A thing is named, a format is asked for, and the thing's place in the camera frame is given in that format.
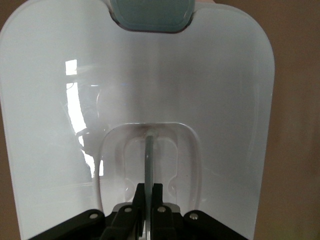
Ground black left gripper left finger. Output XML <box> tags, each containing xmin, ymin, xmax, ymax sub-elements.
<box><xmin>27</xmin><ymin>183</ymin><xmax>147</xmax><ymax>240</ymax></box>

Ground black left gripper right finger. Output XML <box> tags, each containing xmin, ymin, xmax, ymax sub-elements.
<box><xmin>151</xmin><ymin>183</ymin><xmax>248</xmax><ymax>240</ymax></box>

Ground white box lid grey clips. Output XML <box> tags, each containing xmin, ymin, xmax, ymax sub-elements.
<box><xmin>0</xmin><ymin>0</ymin><xmax>276</xmax><ymax>240</ymax></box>

